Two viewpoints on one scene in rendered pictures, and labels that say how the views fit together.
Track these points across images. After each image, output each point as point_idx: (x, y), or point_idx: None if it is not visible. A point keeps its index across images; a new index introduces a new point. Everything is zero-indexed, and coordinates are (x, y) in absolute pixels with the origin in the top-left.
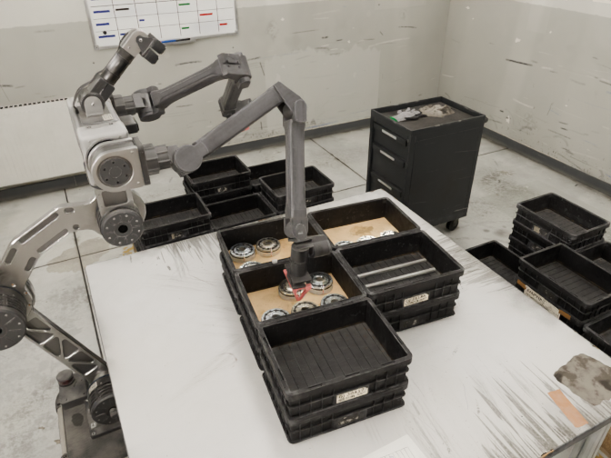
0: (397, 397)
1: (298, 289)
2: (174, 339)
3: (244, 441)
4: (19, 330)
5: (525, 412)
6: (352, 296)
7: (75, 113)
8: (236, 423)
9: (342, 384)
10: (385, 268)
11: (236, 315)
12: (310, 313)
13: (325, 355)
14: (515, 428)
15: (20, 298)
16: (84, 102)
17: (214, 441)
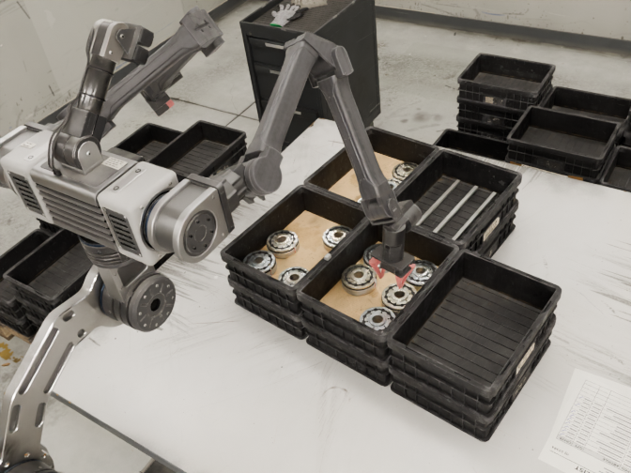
0: (547, 337)
1: (406, 275)
2: (252, 407)
3: (436, 468)
4: None
5: None
6: (430, 256)
7: (57, 175)
8: (412, 456)
9: (523, 352)
10: (430, 208)
11: (298, 342)
12: (423, 295)
13: (459, 332)
14: None
15: (47, 465)
16: (77, 155)
17: None
